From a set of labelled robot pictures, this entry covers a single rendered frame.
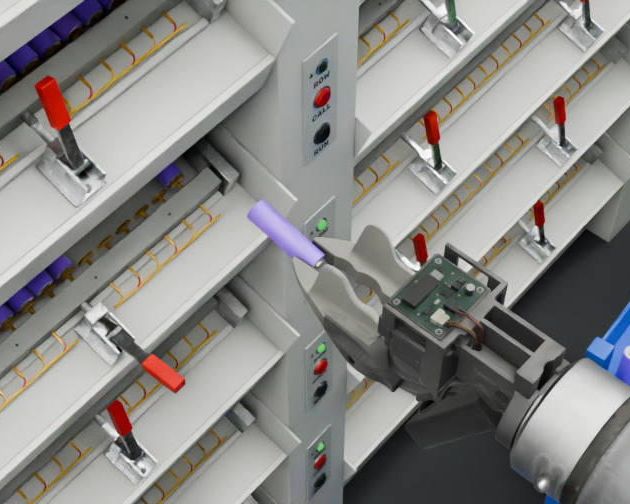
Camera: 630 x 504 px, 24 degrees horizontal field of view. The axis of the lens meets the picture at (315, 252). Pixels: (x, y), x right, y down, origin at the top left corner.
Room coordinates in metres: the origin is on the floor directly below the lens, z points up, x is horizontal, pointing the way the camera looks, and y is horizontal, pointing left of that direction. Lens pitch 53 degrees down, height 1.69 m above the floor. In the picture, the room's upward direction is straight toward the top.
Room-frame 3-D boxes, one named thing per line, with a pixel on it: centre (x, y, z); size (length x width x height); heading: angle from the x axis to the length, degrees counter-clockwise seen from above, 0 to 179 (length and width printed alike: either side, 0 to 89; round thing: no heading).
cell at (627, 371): (0.74, -0.30, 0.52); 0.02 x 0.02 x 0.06
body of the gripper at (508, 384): (0.54, -0.11, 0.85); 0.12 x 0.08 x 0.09; 49
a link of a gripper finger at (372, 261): (0.63, -0.04, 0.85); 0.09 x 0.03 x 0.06; 45
